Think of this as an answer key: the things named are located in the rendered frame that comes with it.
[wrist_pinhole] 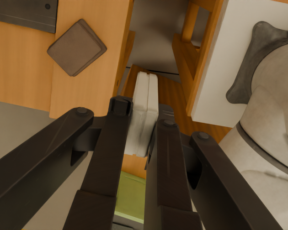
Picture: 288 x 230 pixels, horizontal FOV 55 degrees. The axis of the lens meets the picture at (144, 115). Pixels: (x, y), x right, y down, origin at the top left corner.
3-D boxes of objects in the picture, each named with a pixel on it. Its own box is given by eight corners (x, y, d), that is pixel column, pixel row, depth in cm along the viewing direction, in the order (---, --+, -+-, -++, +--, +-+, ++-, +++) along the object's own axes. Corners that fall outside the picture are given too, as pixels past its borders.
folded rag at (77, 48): (82, 17, 56) (78, 18, 53) (109, 48, 58) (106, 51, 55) (48, 47, 59) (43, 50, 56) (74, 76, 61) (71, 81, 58)
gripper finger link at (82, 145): (121, 160, 14) (62, 149, 14) (129, 117, 19) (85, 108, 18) (126, 136, 13) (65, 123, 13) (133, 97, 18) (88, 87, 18)
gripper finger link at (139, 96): (134, 156, 16) (121, 154, 16) (140, 107, 22) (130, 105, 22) (145, 111, 15) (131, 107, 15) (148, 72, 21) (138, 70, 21)
